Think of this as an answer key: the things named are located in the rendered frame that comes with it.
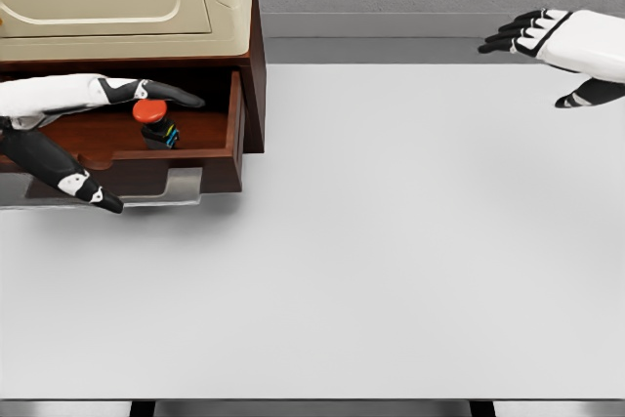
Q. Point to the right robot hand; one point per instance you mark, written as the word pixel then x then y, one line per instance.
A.
pixel 581 43

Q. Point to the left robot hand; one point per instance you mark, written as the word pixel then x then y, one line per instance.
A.
pixel 58 95

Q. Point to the red push-button switch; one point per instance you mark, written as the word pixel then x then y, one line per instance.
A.
pixel 155 121

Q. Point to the brown wooden cabinet drawer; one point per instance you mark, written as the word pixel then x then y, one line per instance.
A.
pixel 195 153

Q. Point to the brown cabinet with beige top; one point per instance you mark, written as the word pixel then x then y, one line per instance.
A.
pixel 137 7

